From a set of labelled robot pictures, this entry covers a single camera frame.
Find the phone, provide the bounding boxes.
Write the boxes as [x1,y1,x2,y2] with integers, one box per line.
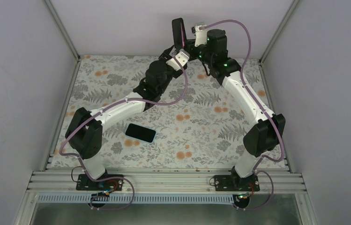
[172,18,187,51]
[125,123,157,143]

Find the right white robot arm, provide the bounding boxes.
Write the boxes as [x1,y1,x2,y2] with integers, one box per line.
[180,26,286,191]

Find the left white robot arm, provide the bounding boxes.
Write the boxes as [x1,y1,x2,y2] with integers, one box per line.
[60,48,190,190]

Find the floral patterned table mat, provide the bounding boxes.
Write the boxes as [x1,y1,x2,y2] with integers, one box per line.
[51,55,288,170]

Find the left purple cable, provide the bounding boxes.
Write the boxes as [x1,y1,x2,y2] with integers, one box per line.
[59,46,189,182]

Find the purple cable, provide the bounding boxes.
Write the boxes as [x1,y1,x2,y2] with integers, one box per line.
[204,19,286,174]
[59,46,189,182]

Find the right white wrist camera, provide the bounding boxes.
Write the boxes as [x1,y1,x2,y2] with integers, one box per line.
[191,23,208,47]

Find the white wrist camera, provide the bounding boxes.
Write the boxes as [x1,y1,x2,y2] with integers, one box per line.
[166,49,190,71]
[191,23,208,47]

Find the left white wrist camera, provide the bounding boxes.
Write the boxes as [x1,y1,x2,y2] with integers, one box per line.
[166,49,190,71]

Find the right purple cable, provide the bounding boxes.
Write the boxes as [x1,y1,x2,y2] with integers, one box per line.
[204,19,286,174]

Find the aluminium front rail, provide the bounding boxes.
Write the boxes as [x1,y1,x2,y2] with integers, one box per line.
[27,169,307,194]

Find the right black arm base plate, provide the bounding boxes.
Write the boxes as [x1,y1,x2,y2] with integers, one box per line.
[209,175,260,192]

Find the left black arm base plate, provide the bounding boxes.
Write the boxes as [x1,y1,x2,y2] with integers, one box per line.
[75,174,124,192]

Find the slotted grey cable duct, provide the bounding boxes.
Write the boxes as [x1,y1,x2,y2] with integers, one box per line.
[37,193,234,205]

